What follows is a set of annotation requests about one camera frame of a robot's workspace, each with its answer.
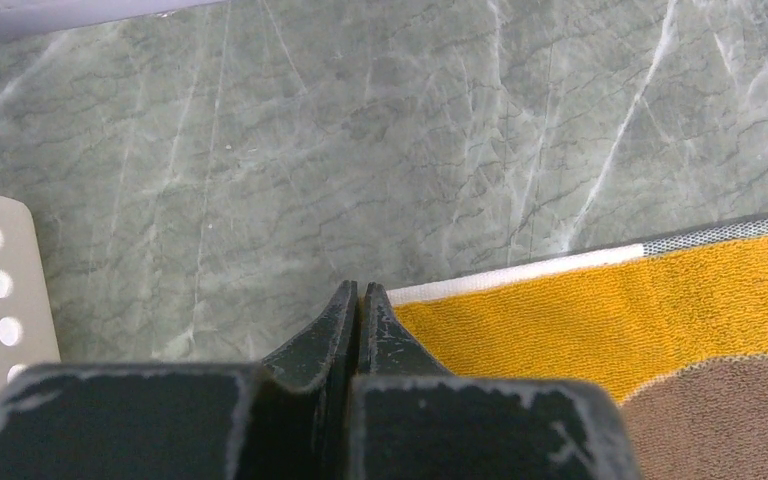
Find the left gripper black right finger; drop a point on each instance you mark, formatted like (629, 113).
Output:
(412, 418)

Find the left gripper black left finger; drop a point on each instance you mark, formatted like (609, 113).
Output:
(281, 417)

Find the brown yellow towel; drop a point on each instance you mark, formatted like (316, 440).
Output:
(674, 329)

